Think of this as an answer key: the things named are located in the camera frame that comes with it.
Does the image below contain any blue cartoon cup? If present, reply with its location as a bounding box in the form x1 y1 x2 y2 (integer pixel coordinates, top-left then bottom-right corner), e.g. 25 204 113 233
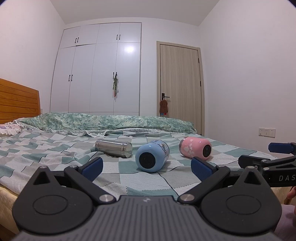
135 140 170 173

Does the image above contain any pink cup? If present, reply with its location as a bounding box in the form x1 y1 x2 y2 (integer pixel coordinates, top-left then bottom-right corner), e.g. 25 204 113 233
179 137 212 161

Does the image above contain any person's right hand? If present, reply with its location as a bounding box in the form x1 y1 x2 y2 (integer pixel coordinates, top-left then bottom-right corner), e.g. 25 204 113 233
287 186 296 204

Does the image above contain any floral pillow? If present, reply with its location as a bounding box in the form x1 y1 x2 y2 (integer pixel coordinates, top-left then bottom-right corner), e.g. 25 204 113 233
0 124 22 137

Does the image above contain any stainless steel bottle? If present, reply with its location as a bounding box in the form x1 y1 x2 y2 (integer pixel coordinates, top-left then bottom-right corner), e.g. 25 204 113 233
95 140 132 158

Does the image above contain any brown plush toy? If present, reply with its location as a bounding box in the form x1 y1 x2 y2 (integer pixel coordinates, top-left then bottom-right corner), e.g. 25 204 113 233
159 99 168 115

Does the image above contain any checkered green bed sheet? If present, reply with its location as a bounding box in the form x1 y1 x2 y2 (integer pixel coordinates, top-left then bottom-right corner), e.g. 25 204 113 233
0 126 278 220

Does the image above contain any wooden door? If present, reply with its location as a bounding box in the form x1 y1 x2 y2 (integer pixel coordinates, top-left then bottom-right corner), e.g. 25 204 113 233
157 41 205 135

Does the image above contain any wooden headboard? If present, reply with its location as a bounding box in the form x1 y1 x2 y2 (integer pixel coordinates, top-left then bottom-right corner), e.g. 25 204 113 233
0 79 41 124

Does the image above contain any hanging ornament on wardrobe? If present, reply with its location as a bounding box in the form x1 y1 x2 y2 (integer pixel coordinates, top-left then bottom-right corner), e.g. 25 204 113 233
112 72 118 98

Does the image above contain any white wardrobe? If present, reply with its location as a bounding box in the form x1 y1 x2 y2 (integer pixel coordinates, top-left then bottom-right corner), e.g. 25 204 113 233
50 23 142 115

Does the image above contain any wall power socket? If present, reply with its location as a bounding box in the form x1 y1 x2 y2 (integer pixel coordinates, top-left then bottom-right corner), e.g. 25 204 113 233
258 128 275 138

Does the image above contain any black door handle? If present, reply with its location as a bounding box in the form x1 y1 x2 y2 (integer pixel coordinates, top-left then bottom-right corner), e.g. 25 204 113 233
162 93 170 100

